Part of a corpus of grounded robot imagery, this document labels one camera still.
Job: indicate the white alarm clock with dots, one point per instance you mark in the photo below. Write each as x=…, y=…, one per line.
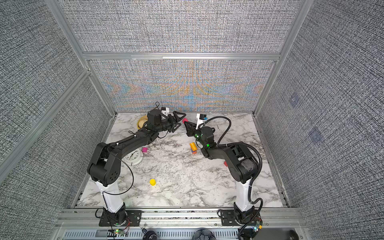
x=134, y=158

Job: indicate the yellow orange supermarket block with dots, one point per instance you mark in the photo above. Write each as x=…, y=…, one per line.
x=193, y=147

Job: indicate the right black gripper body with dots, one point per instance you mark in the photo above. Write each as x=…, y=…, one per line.
x=198, y=134

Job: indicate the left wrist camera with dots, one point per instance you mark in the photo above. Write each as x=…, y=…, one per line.
x=165, y=110

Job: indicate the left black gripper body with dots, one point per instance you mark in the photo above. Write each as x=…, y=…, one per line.
x=168, y=124

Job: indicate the aluminium front rail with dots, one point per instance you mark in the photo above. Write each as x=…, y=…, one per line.
x=179, y=218

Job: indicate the yellow bamboo steamer basket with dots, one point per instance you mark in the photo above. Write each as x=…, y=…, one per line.
x=141, y=122

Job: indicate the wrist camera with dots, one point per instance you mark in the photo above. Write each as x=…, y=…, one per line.
x=201, y=119
x=165, y=110

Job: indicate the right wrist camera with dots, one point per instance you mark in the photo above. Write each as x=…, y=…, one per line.
x=201, y=119

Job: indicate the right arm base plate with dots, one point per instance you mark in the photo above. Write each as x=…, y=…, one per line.
x=228, y=218

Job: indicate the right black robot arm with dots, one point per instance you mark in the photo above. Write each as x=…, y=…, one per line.
x=243, y=161

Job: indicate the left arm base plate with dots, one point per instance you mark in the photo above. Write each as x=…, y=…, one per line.
x=132, y=219

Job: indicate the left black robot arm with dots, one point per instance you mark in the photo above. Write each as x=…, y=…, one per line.
x=105, y=164

